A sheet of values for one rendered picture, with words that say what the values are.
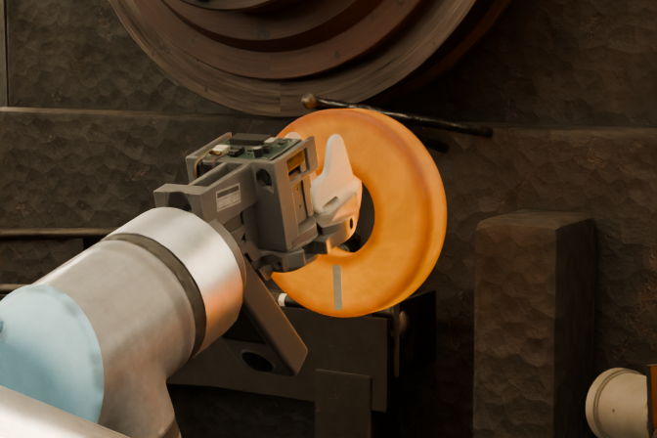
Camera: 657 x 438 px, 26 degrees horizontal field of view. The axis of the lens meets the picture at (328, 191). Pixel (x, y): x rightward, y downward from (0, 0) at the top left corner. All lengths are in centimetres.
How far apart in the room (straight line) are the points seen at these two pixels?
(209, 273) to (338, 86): 46
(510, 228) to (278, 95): 26
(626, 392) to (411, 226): 22
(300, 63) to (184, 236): 45
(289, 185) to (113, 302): 18
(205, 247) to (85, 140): 73
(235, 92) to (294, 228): 41
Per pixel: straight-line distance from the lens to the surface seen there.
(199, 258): 84
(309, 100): 118
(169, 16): 135
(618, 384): 112
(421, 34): 123
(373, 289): 104
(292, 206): 93
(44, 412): 63
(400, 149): 102
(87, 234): 156
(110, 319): 78
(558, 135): 129
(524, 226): 120
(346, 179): 102
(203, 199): 88
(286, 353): 97
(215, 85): 134
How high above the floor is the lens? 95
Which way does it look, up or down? 6 degrees down
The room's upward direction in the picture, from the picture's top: straight up
